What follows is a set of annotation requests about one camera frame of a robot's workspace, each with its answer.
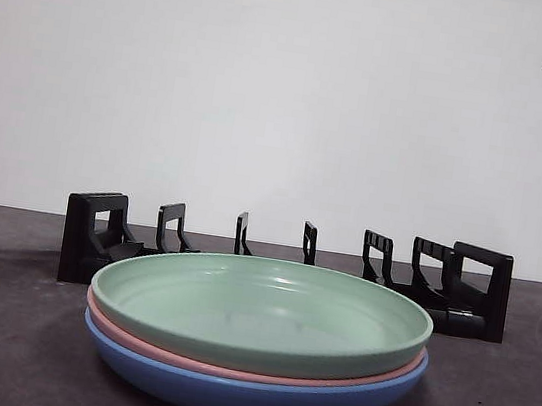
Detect green plate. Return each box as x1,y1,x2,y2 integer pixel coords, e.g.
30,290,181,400
81,233,442,396

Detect black dish rack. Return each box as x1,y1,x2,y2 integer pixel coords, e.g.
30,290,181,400
56,186,517,345

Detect blue plate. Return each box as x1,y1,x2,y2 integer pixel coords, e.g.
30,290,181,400
73,307,431,406

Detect pink plate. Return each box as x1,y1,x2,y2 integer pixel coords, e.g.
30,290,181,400
76,285,433,406

